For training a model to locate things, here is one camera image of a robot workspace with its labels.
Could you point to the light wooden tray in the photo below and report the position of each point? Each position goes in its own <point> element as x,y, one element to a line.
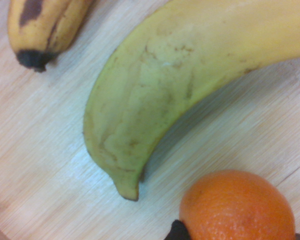
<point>40,150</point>

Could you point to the brown-spotted yellow banana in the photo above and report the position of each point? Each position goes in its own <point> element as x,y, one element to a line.
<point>47,27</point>

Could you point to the large yellow-green banana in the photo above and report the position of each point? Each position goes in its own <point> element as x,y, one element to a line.
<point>150,95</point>

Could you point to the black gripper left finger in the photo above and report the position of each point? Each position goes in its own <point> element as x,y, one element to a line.
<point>178,231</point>

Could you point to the orange tangerine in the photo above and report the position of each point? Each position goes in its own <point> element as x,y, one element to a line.
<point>237,210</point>

